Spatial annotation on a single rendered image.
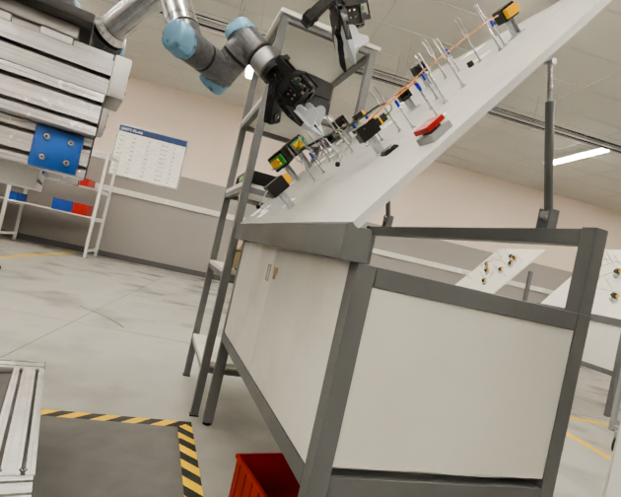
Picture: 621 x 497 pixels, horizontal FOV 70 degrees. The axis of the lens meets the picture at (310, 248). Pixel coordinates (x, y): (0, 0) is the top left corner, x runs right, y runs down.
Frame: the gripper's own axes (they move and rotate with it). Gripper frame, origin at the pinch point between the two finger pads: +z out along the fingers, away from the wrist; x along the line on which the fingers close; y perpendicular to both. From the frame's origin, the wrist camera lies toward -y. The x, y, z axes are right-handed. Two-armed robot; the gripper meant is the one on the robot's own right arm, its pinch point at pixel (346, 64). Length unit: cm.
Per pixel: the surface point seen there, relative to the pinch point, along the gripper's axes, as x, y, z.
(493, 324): -33, 10, 62
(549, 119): -10, 47, 24
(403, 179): -33.5, -4.0, 27.9
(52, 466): 21, -108, 93
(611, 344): 214, 266, 246
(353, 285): -37, -19, 44
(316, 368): -31, -28, 61
